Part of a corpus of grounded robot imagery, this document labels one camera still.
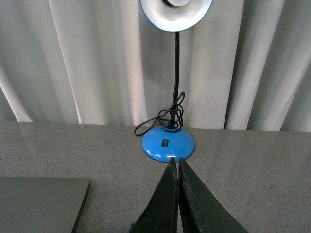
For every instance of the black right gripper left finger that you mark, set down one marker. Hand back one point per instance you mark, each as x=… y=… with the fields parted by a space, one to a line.
x=161 y=213

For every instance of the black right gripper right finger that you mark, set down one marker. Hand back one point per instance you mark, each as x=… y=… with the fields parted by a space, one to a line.
x=200 y=211

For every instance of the grey laptop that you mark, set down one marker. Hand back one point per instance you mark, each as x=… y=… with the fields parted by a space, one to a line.
x=41 y=205

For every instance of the white curtain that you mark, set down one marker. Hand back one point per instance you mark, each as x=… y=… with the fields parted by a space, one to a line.
x=246 y=65

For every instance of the blue desk lamp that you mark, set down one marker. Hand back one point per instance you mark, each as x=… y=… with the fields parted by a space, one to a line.
x=166 y=138

